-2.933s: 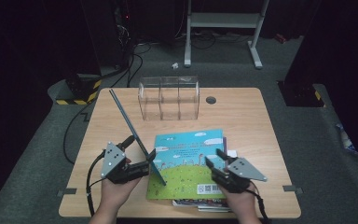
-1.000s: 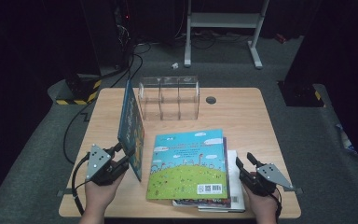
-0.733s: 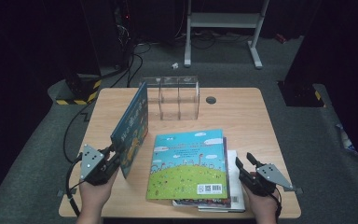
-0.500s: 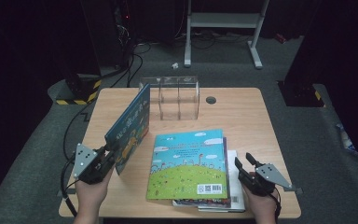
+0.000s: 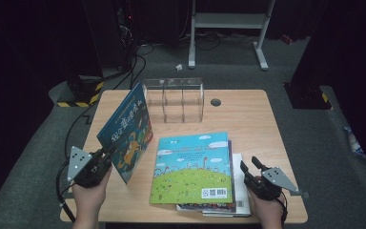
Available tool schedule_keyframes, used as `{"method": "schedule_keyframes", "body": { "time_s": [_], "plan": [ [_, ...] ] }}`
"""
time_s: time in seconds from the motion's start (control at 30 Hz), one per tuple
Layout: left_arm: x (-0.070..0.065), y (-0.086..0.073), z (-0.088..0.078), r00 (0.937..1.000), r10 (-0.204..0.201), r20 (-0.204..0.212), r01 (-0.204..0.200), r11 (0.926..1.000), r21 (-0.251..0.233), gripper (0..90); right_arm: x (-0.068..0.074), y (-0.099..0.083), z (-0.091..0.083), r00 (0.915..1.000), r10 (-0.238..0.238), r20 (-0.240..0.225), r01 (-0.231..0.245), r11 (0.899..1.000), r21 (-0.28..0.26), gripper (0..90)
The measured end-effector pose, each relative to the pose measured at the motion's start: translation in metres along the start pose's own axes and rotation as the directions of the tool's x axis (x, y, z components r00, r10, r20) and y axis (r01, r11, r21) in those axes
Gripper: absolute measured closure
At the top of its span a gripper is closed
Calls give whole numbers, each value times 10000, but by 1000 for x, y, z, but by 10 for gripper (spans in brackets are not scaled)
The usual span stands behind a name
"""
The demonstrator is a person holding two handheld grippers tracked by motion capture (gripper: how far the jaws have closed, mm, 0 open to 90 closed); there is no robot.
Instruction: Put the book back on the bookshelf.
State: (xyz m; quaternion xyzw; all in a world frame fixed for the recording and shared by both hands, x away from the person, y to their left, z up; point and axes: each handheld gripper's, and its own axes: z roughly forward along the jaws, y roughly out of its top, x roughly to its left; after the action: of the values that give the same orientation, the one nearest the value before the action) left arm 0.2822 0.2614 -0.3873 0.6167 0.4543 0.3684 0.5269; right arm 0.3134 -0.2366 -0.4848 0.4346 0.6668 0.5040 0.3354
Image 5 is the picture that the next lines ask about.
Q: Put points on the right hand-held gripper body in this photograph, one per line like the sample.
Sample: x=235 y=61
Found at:
x=267 y=187

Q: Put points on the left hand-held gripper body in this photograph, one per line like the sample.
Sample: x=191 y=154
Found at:
x=89 y=171

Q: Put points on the dark blue picture book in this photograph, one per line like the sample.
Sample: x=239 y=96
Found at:
x=127 y=133

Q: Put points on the light blue illustrated picture book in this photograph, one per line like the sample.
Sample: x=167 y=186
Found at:
x=190 y=165

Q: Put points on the purple magazine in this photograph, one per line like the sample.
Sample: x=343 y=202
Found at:
x=203 y=207

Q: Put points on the clear acrylic book rack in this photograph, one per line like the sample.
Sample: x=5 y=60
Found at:
x=174 y=98

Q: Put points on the person's right hand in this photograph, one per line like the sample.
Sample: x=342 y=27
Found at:
x=270 y=211

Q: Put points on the person's left hand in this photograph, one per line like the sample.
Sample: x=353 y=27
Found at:
x=89 y=202

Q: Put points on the black yellow striped stand base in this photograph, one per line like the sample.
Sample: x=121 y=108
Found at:
x=308 y=97
x=82 y=93

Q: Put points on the blue white packet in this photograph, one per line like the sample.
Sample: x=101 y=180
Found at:
x=354 y=143

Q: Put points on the crumpled white paper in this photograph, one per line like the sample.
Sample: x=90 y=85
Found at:
x=178 y=67

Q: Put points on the black computer cabinet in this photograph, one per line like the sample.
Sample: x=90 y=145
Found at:
x=108 y=31

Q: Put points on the small red object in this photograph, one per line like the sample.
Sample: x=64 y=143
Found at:
x=287 y=39

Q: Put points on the white frame desk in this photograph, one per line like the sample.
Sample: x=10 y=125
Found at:
x=228 y=20

